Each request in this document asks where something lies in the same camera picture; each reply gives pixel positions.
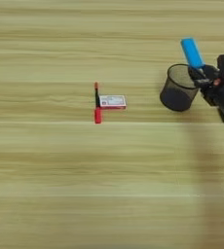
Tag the black mesh pen cup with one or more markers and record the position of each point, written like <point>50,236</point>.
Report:
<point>179,94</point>

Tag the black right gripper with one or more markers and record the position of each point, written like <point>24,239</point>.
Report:
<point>222,95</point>

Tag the red and black pen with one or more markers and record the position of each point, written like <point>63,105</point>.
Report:
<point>97,115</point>

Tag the blue rectangular eraser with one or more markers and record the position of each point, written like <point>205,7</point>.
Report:
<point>192,53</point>

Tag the small red white card box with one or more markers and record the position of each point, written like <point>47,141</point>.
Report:
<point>112,101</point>

